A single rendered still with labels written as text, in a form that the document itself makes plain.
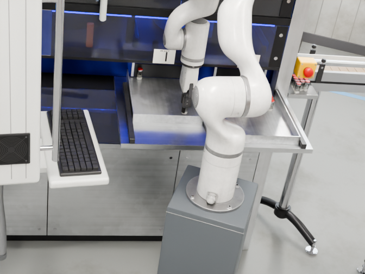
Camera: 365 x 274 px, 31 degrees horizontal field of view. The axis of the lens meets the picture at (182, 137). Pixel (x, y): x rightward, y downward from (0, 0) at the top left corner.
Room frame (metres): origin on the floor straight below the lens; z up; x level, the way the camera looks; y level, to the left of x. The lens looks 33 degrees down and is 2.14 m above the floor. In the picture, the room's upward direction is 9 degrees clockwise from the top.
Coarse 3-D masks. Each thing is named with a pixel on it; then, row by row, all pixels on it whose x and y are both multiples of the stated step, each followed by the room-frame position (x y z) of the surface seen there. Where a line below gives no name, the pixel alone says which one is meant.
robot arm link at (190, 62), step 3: (183, 57) 2.08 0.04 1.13; (204, 57) 2.10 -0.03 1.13; (183, 60) 2.08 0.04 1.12; (186, 60) 2.07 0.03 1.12; (189, 60) 2.06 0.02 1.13; (192, 60) 2.06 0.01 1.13; (195, 60) 2.06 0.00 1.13; (198, 60) 2.07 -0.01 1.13; (201, 60) 2.08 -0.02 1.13; (183, 63) 2.08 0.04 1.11; (186, 63) 2.07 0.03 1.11; (189, 63) 2.06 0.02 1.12; (192, 63) 2.06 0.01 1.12; (195, 63) 2.06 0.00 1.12; (198, 63) 2.07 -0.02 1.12; (201, 63) 2.08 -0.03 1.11
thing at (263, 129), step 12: (276, 96) 2.33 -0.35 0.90; (276, 108) 2.26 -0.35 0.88; (228, 120) 2.11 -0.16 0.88; (240, 120) 2.12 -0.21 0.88; (252, 120) 2.14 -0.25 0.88; (264, 120) 2.15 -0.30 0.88; (276, 120) 2.16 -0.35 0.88; (288, 120) 2.15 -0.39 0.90; (252, 132) 2.05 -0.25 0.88; (264, 132) 2.06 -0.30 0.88; (276, 132) 2.08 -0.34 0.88; (288, 132) 2.09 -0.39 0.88; (288, 144) 2.01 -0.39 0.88
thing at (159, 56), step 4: (156, 52) 2.27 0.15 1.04; (160, 52) 2.27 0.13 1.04; (164, 52) 2.28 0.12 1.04; (168, 52) 2.28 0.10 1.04; (172, 52) 2.28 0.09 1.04; (156, 56) 2.27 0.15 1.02; (160, 56) 2.27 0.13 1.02; (164, 56) 2.28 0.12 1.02; (168, 56) 2.28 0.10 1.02; (172, 56) 2.28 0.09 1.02; (156, 60) 2.27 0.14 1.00; (160, 60) 2.27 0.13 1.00; (164, 60) 2.28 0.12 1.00; (168, 60) 2.28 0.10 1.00; (172, 60) 2.28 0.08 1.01
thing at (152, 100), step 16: (128, 80) 2.24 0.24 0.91; (144, 80) 2.32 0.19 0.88; (160, 80) 2.34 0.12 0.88; (176, 80) 2.36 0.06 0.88; (144, 96) 2.19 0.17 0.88; (160, 96) 2.21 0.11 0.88; (176, 96) 2.23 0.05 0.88; (144, 112) 2.07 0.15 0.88; (160, 112) 2.09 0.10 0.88; (176, 112) 2.11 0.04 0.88; (192, 112) 2.13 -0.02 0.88
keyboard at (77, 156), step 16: (48, 112) 2.07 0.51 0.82; (64, 112) 2.07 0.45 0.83; (80, 112) 2.09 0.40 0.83; (64, 128) 1.96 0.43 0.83; (80, 128) 1.98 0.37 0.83; (64, 144) 1.86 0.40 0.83; (80, 144) 1.88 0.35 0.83; (64, 160) 1.77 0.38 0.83; (80, 160) 1.78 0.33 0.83; (96, 160) 1.81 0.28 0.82; (64, 176) 1.71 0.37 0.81
